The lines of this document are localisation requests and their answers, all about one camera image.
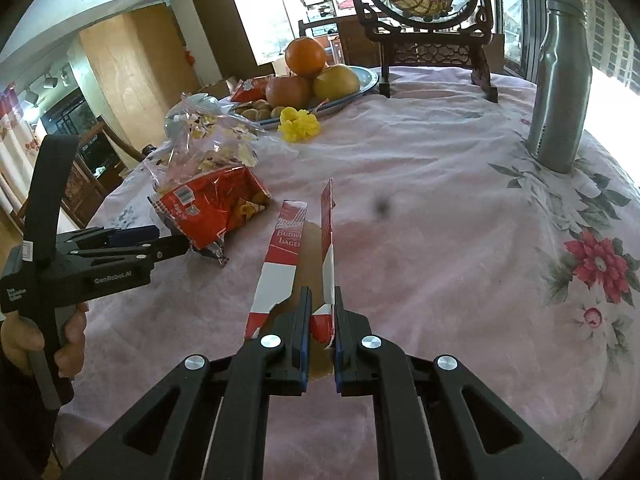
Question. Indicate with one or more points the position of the dark wooden dining chair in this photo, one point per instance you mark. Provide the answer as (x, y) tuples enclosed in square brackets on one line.
[(320, 40)]

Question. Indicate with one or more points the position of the silver metal bottle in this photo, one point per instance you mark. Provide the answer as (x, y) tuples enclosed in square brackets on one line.
[(560, 90)]

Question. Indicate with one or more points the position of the white floral curtain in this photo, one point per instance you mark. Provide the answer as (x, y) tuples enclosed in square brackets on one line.
[(15, 150)]

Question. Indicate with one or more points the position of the tall wooden cabinet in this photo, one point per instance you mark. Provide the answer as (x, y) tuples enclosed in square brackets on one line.
[(235, 15)]

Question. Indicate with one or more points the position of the red and white cardboard carton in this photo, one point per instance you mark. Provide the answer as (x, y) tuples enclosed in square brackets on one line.
[(280, 265)]

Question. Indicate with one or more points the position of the yellow foam fruit net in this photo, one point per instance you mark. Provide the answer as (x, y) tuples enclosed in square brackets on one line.
[(297, 125)]

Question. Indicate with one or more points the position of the person's left hand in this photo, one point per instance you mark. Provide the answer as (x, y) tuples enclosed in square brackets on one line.
[(75, 340)]

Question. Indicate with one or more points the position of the small red snack packet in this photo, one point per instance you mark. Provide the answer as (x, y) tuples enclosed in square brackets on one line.
[(250, 89)]

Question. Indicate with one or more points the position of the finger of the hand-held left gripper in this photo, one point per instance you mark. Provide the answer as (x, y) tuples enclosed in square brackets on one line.
[(165, 247), (130, 235)]

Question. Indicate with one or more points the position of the red apple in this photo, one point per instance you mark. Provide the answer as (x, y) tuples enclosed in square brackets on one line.
[(287, 91)]

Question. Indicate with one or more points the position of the white fruit plate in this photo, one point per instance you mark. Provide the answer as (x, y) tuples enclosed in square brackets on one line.
[(365, 82)]

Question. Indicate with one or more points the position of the pink floral tablecloth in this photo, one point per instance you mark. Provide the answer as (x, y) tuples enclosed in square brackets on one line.
[(450, 260)]

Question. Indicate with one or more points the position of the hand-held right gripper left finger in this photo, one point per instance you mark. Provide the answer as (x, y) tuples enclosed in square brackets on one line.
[(303, 350)]

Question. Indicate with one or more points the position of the celadon lidded jar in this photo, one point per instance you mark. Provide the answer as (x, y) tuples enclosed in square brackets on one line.
[(200, 105)]

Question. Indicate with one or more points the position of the wooden armchair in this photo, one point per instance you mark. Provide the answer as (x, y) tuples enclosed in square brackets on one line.
[(95, 170)]

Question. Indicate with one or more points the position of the brick pattern curtain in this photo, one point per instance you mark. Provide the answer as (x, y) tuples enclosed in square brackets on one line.
[(610, 35)]

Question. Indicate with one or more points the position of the pile of small brown fruits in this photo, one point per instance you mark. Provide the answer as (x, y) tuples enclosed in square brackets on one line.
[(257, 110)]

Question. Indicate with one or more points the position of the yellow pear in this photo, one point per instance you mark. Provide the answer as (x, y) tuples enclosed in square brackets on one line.
[(336, 82)]

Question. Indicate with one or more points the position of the red snack bag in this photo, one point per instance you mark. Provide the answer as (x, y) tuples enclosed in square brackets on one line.
[(215, 205)]

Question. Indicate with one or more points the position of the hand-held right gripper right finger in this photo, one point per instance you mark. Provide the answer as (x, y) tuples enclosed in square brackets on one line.
[(338, 360)]

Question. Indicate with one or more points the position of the dark carved display cabinet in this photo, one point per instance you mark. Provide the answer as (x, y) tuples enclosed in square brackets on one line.
[(520, 10)]

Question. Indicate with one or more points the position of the orange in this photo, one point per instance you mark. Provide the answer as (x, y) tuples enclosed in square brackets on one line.
[(305, 56)]

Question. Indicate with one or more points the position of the clear plastic snack bag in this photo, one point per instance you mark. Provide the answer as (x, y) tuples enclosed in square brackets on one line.
[(210, 145)]

